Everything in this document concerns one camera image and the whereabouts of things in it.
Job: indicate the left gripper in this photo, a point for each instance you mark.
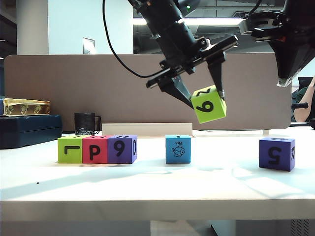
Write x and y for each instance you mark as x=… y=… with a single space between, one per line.
x=187 y=59

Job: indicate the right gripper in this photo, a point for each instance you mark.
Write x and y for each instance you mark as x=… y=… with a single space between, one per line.
x=295 y=32

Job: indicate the green block nine and J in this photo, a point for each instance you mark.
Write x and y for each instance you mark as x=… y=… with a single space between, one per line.
x=209 y=111

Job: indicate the blue block fish picture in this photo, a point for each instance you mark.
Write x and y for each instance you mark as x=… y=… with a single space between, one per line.
x=172 y=158

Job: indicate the purple block number five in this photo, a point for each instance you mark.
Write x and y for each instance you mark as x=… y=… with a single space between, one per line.
x=265 y=159

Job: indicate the person bare forearm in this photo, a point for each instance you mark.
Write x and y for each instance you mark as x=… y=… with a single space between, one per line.
x=304 y=111

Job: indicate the red block letter P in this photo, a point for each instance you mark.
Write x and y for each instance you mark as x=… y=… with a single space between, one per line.
x=98 y=158

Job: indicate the green block letter L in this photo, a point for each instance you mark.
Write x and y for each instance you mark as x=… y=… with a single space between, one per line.
x=71 y=157

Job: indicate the black office chair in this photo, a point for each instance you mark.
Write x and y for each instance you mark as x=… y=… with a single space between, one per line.
x=304 y=81

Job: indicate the person in dark green top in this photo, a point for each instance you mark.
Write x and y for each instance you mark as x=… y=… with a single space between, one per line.
x=299 y=94

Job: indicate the black round object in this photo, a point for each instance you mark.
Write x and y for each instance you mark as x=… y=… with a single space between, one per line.
x=313 y=124

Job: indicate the purple block nine and D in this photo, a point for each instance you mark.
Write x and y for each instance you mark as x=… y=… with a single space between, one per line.
x=126 y=157

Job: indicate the black mug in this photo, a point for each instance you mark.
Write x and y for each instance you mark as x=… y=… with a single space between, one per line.
x=85 y=124

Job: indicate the brown desk partition panel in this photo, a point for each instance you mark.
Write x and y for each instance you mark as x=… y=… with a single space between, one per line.
x=73 y=91

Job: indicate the grey vent grille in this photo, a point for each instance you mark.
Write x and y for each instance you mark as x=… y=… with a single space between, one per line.
x=300 y=228

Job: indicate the yellow gold patterned box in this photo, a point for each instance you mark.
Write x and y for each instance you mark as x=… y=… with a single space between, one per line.
x=29 y=108

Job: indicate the dark blue case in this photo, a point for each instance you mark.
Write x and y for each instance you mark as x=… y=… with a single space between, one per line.
x=29 y=130

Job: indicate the blue flat box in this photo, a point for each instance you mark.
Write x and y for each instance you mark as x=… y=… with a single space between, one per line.
x=1 y=108

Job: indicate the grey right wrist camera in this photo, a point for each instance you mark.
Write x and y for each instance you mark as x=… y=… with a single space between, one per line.
x=246 y=25

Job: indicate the white partition foot bracket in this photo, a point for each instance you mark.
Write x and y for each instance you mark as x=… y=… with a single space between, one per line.
x=265 y=132

